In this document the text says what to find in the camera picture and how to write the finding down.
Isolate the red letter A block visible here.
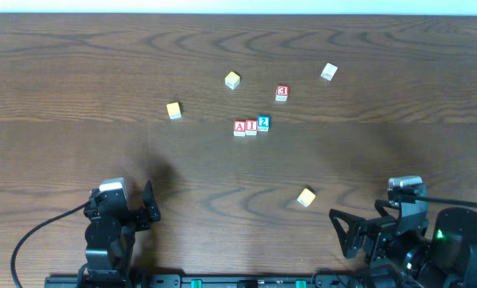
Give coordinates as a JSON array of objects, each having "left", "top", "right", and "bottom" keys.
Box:
[{"left": 233, "top": 120, "right": 246, "bottom": 137}]

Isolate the red letter I block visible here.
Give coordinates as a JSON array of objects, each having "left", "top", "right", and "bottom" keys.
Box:
[{"left": 245, "top": 119, "right": 258, "bottom": 136}]

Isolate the blue number 2 block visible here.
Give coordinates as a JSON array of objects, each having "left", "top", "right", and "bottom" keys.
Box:
[{"left": 257, "top": 115, "right": 271, "bottom": 132}]

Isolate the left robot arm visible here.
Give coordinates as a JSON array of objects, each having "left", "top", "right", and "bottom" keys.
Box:
[{"left": 76, "top": 178, "right": 161, "bottom": 287}]

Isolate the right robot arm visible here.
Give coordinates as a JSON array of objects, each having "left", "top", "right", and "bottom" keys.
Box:
[{"left": 329, "top": 176, "right": 477, "bottom": 287}]

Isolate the yellow block near right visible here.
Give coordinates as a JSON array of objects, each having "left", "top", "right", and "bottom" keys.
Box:
[{"left": 297, "top": 188, "right": 316, "bottom": 207}]

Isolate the yellow block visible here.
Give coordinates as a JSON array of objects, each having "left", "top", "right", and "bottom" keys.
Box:
[
  {"left": 225, "top": 71, "right": 241, "bottom": 90},
  {"left": 166, "top": 102, "right": 182, "bottom": 120},
  {"left": 297, "top": 188, "right": 316, "bottom": 207}
]

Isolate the yellow block left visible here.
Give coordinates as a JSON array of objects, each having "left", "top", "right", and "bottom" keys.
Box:
[{"left": 166, "top": 102, "right": 182, "bottom": 120}]

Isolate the yellow block far centre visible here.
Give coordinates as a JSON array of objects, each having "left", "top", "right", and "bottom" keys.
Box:
[{"left": 225, "top": 71, "right": 241, "bottom": 90}]

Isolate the red letter E block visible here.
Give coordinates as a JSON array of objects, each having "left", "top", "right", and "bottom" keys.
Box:
[{"left": 275, "top": 85, "right": 290, "bottom": 102}]

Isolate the white wooden block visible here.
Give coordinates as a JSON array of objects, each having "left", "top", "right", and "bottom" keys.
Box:
[{"left": 320, "top": 63, "right": 338, "bottom": 81}]

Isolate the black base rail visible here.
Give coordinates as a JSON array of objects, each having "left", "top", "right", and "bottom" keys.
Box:
[{"left": 44, "top": 274, "right": 350, "bottom": 288}]

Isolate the left black cable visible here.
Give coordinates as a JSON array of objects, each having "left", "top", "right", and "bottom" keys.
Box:
[{"left": 10, "top": 201, "right": 92, "bottom": 288}]

